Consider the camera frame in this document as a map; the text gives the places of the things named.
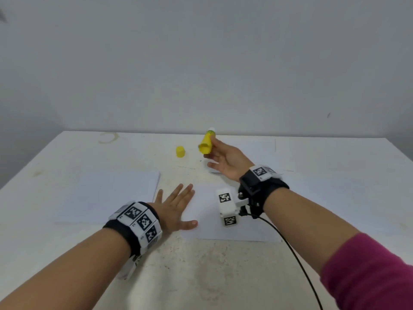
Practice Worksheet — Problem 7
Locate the person's right hand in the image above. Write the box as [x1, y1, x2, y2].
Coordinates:
[205, 137, 256, 181]

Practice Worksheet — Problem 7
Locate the person's left hand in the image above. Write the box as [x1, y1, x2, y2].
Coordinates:
[150, 184, 199, 233]

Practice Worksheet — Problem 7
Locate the yellow glue stick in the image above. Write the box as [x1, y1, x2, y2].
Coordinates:
[197, 129, 217, 155]

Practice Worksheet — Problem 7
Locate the glued white paper sheet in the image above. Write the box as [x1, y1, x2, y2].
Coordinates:
[177, 183, 283, 243]
[205, 137, 277, 176]

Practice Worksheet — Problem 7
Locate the stack of white paper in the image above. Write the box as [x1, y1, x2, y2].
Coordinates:
[281, 175, 398, 235]
[54, 169, 161, 224]

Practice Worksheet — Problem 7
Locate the person's left forearm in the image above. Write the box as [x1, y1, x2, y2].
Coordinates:
[0, 228, 134, 310]

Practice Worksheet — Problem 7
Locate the person's right forearm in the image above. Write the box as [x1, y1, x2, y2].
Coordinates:
[263, 188, 364, 275]

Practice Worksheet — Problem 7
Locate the black marker wristband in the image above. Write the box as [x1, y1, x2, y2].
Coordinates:
[103, 201, 163, 259]
[238, 165, 290, 220]

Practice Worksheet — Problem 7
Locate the pink sleeve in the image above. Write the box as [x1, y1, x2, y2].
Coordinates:
[320, 232, 413, 310]

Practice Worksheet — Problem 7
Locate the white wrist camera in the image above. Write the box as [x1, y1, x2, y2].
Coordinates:
[117, 254, 140, 282]
[216, 187, 250, 227]

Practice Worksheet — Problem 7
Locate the black cable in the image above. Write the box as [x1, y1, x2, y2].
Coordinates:
[257, 215, 324, 310]

